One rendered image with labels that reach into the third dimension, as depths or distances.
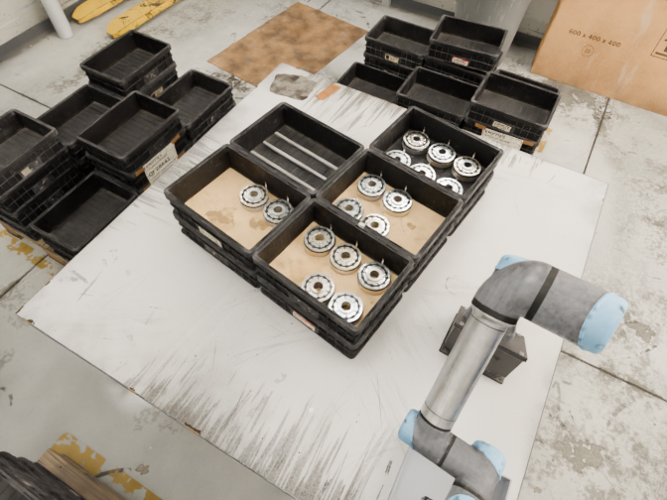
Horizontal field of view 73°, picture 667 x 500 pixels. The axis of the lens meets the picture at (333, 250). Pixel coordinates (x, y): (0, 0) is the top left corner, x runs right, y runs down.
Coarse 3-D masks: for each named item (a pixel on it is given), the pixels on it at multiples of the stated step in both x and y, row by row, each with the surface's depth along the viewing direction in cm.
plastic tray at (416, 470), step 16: (416, 464) 124; (432, 464) 124; (400, 480) 122; (416, 480) 122; (432, 480) 122; (448, 480) 122; (400, 496) 119; (416, 496) 120; (432, 496) 120; (496, 496) 120
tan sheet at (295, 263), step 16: (320, 240) 149; (336, 240) 150; (288, 256) 146; (304, 256) 146; (288, 272) 142; (304, 272) 143; (320, 272) 143; (320, 288) 139; (336, 288) 140; (352, 288) 140; (368, 304) 137
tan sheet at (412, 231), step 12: (348, 192) 161; (372, 204) 159; (420, 204) 159; (384, 216) 156; (408, 216) 156; (420, 216) 156; (432, 216) 156; (396, 228) 153; (408, 228) 153; (420, 228) 153; (432, 228) 153; (396, 240) 150; (408, 240) 150; (420, 240) 150
